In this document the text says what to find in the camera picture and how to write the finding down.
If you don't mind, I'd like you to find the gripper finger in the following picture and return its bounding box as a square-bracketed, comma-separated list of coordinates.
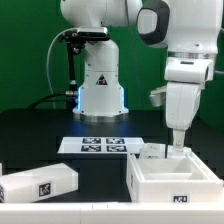
[173, 129, 185, 151]

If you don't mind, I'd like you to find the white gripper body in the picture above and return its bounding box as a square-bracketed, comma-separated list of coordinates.
[166, 82, 201, 131]

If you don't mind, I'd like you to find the small white cabinet door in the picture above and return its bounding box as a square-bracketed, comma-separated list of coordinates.
[139, 143, 165, 159]

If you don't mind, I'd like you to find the white cabinet body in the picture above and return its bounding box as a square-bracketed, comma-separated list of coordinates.
[126, 153, 224, 203]

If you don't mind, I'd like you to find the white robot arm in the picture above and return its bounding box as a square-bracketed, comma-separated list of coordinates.
[60, 0, 224, 150]

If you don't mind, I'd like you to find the long white cabinet top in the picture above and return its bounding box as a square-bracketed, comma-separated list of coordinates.
[0, 163, 78, 203]

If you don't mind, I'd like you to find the white base tag plate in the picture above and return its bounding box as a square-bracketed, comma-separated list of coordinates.
[58, 137, 144, 154]

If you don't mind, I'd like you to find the white workspace fence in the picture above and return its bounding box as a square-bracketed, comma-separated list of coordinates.
[0, 191, 224, 224]

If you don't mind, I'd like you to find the black camera stand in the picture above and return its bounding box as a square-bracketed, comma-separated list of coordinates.
[57, 25, 111, 104]

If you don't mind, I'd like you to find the grey camera cable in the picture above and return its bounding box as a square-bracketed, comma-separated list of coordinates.
[45, 27, 78, 97]

